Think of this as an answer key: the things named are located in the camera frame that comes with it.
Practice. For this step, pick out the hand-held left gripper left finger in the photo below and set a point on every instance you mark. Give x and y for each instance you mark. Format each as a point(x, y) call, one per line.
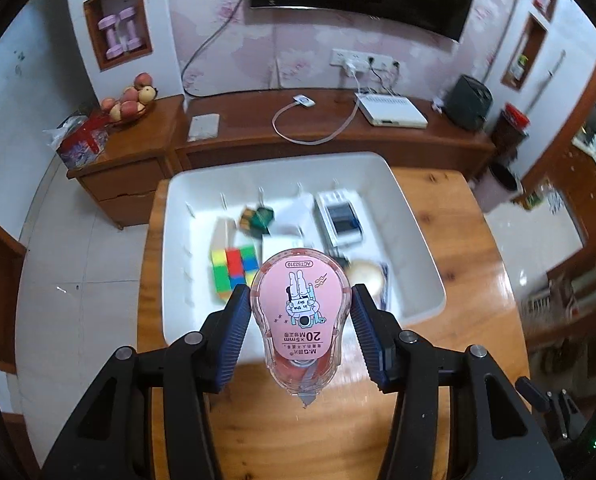
point(230, 340)

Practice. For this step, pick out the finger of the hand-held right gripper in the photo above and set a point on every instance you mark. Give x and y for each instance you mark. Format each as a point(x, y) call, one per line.
point(533, 394)

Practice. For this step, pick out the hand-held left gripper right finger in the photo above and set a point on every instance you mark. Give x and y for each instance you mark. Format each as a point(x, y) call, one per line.
point(372, 340)

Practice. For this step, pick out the round gold tin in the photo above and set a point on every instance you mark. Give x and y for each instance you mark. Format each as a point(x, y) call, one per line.
point(364, 277)

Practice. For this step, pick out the multicoloured puzzle cube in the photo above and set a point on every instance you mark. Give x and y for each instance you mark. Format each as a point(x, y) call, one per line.
point(233, 272)

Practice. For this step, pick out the pink correction tape dispenser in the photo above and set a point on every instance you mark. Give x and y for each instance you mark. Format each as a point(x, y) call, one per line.
point(300, 300)

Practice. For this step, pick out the beige rectangular block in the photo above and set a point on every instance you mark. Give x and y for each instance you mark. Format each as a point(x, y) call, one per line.
point(224, 234)

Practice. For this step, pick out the white plastic storage bin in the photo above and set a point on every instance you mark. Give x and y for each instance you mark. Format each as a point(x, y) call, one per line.
point(408, 240)

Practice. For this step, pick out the white cloud-shaped block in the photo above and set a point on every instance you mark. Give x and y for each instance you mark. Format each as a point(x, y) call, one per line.
point(295, 215)

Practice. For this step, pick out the dark green small box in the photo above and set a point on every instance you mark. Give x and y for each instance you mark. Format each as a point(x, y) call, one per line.
point(257, 219)

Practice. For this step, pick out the pink waste bin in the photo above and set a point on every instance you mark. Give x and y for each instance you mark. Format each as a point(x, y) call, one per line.
point(498, 187)

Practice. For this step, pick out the wooden tv cabinet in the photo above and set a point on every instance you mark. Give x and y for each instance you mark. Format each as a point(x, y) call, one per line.
point(258, 137)

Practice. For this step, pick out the grey flat pad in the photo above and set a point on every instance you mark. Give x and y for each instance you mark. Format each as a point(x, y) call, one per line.
point(204, 127)

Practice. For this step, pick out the white set-top box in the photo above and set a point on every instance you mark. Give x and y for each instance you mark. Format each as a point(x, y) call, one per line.
point(390, 110)

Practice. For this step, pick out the dark jar with red lid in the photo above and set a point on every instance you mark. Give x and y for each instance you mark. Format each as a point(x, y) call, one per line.
point(510, 132)

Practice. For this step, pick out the dark grey bag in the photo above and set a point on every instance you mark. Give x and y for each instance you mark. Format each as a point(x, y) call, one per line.
point(470, 102)

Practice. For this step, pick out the bowl of peaches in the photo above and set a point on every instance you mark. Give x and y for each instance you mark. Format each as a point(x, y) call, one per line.
point(130, 102)

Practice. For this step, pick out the clear plastic bag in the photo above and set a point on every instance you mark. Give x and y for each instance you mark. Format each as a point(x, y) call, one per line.
point(60, 130)

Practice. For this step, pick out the pink dumbbell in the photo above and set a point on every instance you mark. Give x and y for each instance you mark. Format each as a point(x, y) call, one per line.
point(132, 27)
point(112, 35)

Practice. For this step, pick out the white wall socket strip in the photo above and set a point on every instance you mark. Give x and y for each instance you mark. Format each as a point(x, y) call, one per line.
point(363, 59)

